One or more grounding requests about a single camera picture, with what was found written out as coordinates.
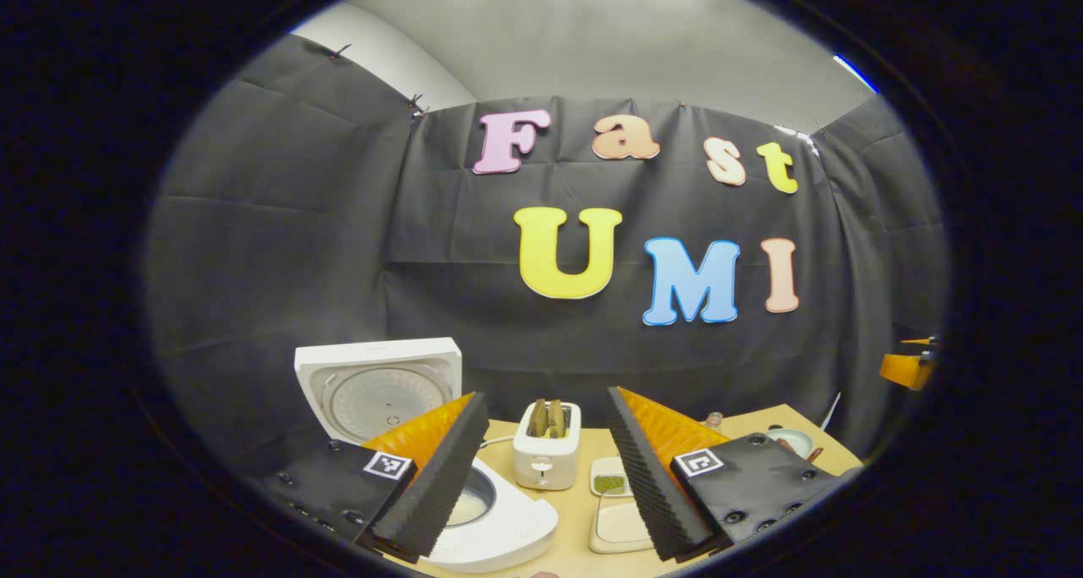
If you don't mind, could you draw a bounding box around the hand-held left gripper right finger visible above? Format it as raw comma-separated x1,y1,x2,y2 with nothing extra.
604,385,866,563

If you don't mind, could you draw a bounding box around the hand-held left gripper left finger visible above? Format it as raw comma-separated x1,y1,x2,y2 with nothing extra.
256,391,491,564

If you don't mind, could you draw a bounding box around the cream box of rice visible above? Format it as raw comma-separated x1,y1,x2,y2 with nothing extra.
588,494,657,556

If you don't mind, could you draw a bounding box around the white rice cooker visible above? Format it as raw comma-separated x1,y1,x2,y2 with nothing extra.
294,337,560,575

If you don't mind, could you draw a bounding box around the divided tray of grains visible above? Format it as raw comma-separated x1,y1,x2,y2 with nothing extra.
590,456,632,499

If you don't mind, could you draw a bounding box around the white toaster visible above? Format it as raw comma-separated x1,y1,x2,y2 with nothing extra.
512,400,583,492

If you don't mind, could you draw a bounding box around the pale green plate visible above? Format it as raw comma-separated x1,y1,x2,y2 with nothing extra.
765,427,816,461

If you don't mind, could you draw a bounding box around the black backdrop cloth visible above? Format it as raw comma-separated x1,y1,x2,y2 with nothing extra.
144,35,947,477

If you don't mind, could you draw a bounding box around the small ceiling light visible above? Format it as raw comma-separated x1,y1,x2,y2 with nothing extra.
833,52,881,96

